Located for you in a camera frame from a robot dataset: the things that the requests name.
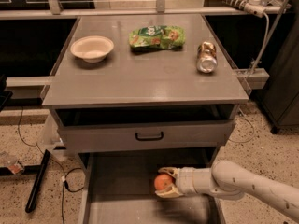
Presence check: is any dark cabinet at right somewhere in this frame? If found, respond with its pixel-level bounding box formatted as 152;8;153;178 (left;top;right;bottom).
260;17;299;134

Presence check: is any grey drawer cabinet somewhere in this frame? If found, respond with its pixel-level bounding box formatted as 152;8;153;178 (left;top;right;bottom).
41;13;249;155

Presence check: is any green chip bag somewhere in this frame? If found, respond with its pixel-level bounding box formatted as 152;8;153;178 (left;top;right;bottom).
128;25;186;49

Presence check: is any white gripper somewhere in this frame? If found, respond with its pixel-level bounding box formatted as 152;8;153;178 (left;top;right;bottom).
155;167;196;199

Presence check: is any grey middle drawer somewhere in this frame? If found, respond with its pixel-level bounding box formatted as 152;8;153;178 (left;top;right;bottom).
78;148;226;224

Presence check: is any black floor bar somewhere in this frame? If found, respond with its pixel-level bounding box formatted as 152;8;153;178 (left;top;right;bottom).
25;150;50;213

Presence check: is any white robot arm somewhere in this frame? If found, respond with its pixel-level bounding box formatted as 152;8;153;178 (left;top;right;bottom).
154;160;299;222

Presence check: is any white paper bowl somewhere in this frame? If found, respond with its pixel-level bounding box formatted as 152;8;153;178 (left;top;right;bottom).
70;35;114;63

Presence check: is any grey drawer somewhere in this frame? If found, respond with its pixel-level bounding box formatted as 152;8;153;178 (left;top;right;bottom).
78;148;226;224
53;104;237;153

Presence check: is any black drawer handle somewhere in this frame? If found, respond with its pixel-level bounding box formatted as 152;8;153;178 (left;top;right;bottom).
135;132;164;142

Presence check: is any white cable on pole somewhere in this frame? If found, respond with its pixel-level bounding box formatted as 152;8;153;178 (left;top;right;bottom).
248;12;271;77

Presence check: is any silver soda can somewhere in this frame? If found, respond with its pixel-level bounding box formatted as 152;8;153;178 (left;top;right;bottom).
196;41;218;74

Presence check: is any orange fruit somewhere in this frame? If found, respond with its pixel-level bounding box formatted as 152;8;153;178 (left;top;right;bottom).
154;174;174;191

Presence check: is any striped handle white device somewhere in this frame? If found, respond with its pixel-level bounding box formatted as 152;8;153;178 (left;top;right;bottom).
220;0;265;18

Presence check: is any black floor cable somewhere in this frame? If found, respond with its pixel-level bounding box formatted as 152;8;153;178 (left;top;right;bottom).
17;109;86;224

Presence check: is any grey top drawer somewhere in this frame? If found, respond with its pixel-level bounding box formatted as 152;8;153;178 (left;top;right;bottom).
53;104;237;153

